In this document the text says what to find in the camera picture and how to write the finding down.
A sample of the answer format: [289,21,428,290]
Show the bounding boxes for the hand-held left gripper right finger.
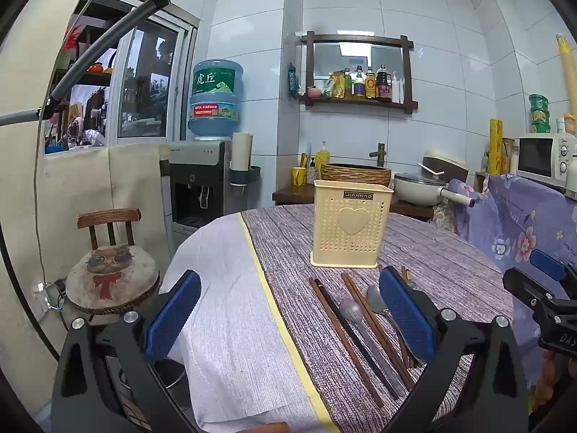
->
[379,266,528,433]

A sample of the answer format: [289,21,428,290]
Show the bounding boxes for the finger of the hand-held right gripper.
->
[529,249,577,286]
[502,267,577,314]

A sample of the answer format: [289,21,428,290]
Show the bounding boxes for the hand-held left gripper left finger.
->
[52,270,202,433]

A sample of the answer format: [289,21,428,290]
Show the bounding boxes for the shiny silver spoon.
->
[366,284,424,368]

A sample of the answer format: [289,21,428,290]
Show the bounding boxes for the dark wooden chopstick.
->
[316,278,401,401]

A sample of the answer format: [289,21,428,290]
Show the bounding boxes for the grey matte spoon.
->
[339,298,409,400]

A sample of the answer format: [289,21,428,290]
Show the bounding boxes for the cream plastic utensil basket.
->
[310,179,394,269]

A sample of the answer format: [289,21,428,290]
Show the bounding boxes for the person's right hand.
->
[537,349,577,413]

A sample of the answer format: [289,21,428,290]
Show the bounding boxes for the purple striped tablecloth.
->
[241,203,517,433]

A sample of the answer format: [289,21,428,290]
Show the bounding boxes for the purple floral cloth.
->
[448,173,577,416]

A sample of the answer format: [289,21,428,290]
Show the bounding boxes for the white table cover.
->
[160,212,318,433]

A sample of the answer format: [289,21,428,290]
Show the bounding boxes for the owl print seat cushion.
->
[66,242,160,314]

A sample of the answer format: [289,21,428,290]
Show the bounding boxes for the yellow tape strip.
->
[238,212,340,433]

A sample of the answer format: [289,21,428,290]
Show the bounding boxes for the beige patterned cloth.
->
[432,197,459,236]

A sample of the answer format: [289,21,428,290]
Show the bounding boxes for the white microwave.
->
[513,132,577,196]

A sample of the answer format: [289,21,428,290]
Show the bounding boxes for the wooden chair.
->
[65,209,162,328]

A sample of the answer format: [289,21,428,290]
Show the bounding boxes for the grey water dispenser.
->
[169,140,233,237]

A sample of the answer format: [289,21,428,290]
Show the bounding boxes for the white frying pan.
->
[393,172,477,209]

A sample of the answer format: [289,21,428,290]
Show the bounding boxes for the yellow roll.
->
[489,118,504,175]

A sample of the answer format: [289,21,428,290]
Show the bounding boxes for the brown and white rice cooker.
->
[417,149,470,187]

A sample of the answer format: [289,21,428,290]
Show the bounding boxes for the beige cover panel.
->
[41,142,164,280]

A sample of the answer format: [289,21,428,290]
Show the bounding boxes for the green instant noodle cups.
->
[528,94,552,134]

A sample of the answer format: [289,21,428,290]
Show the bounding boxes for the woven brown basin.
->
[320,162,392,188]

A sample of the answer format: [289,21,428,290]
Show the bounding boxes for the dark cup holder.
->
[228,165,262,189]

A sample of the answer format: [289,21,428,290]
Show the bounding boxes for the yellow soap dispenser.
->
[314,141,331,173]

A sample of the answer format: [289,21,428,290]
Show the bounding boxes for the long yellow tube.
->
[555,33,577,102]

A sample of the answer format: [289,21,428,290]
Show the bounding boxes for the blue water bottle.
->
[188,60,245,141]

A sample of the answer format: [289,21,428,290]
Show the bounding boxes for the dark soy sauce bottle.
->
[375,64,393,102]

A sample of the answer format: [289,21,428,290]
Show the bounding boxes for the aluminium sliding window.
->
[44,0,200,155]

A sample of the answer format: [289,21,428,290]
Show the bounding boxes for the wooden mirror shelf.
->
[299,31,418,115]

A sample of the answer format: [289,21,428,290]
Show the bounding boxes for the grey camera boom arm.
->
[0,0,177,128]

